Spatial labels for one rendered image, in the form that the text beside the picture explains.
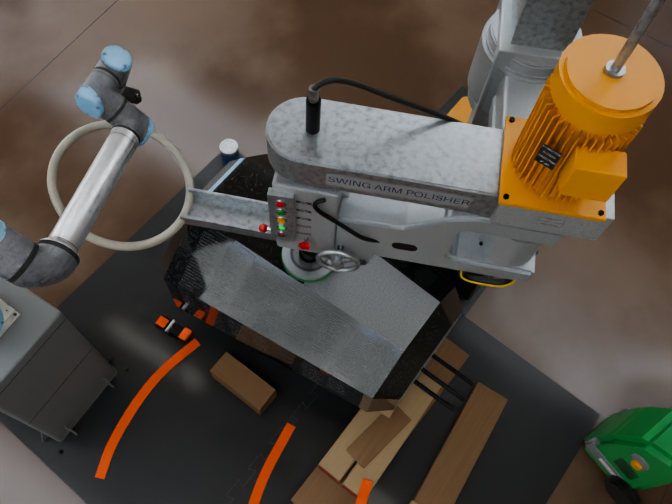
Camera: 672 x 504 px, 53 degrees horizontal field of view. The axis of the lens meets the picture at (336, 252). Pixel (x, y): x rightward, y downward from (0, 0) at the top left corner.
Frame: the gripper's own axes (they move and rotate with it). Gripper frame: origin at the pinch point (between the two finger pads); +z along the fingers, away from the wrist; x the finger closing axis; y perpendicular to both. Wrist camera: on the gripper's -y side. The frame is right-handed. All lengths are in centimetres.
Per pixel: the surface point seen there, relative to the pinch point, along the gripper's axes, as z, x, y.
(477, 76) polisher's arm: -55, 26, -115
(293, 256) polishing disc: 10, 60, -56
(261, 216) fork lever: -3, 46, -42
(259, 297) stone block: 30, 69, -46
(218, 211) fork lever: 2.8, 39.8, -29.5
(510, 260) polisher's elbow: -56, 92, -96
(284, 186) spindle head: -50, 54, -30
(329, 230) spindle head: -35, 65, -48
